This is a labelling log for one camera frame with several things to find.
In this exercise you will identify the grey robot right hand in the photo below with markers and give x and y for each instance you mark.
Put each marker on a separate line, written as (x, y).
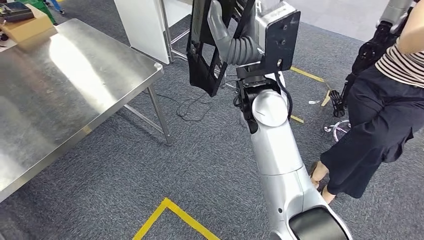
(220, 23)

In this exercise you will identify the black plastic panel part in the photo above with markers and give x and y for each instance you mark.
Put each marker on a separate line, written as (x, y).
(202, 76)

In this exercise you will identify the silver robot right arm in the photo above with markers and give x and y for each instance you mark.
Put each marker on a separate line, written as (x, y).
(275, 149)

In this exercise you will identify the steel workbench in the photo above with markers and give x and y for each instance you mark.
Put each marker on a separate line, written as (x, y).
(66, 99)

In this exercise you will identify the white partition panel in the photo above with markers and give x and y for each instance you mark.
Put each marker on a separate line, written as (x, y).
(142, 26)

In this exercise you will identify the yellow floor tape square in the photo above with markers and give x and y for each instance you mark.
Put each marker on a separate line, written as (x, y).
(185, 216)
(306, 74)

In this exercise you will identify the white paper scrap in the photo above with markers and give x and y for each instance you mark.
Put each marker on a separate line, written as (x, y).
(314, 102)

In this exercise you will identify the black office chair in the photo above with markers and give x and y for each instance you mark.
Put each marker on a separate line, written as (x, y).
(367, 53)

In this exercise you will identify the green plastic crate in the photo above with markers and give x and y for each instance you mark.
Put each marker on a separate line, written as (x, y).
(43, 8)

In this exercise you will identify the person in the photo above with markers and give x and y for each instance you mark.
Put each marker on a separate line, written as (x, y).
(374, 126)

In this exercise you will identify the cardboard box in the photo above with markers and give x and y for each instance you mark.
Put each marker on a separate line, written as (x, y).
(30, 30)

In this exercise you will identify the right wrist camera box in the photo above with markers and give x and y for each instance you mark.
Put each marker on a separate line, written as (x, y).
(281, 43)

